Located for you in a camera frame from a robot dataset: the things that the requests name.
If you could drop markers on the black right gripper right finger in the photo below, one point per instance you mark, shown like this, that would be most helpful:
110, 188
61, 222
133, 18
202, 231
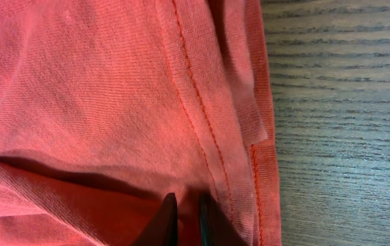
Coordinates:
215, 228

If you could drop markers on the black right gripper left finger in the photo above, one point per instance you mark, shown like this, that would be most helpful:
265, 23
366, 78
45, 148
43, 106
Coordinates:
162, 230

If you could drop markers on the red soccer t-shirt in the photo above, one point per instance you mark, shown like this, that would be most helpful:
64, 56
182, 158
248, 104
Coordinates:
108, 106

